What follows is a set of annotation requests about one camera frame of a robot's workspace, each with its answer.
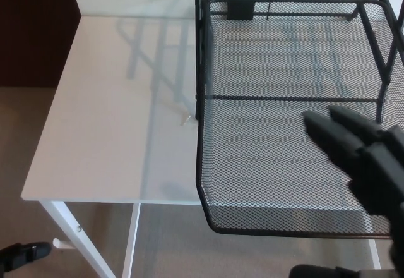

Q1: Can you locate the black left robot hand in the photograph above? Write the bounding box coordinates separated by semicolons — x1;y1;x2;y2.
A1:
0;241;52;274

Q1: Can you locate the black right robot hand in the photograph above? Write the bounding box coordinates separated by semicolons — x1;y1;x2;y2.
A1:
289;106;404;278

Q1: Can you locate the black mesh sliding tray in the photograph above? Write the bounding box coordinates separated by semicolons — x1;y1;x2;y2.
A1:
195;0;404;236

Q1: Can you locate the white peg on table leg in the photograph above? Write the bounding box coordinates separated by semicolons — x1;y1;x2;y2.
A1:
52;238;76;250

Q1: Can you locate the dark brown cabinet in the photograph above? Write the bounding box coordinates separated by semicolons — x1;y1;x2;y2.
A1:
0;0;82;87

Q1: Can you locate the white table leg frame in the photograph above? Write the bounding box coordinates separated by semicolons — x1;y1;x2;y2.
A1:
39;199;141;278
367;238;384;270

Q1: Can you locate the black metal file rack frame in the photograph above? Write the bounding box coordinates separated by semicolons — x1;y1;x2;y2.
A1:
194;0;404;124

